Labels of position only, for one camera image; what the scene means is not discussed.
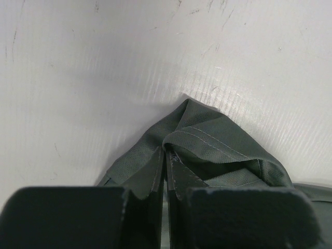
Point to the grey t-shirt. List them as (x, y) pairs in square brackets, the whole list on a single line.
[(220, 153)]

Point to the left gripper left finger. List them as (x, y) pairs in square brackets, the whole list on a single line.
[(112, 216)]

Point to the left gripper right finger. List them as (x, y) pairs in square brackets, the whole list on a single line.
[(219, 217)]

